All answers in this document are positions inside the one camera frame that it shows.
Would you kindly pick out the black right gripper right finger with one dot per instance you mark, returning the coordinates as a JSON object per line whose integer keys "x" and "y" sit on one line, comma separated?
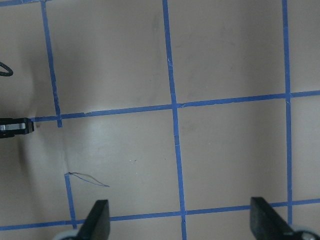
{"x": 266, "y": 223}

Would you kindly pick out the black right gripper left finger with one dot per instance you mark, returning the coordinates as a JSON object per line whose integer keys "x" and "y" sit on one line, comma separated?
{"x": 97, "y": 224}

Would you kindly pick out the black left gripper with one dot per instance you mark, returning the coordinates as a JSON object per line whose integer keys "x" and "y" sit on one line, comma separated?
{"x": 10, "y": 127}

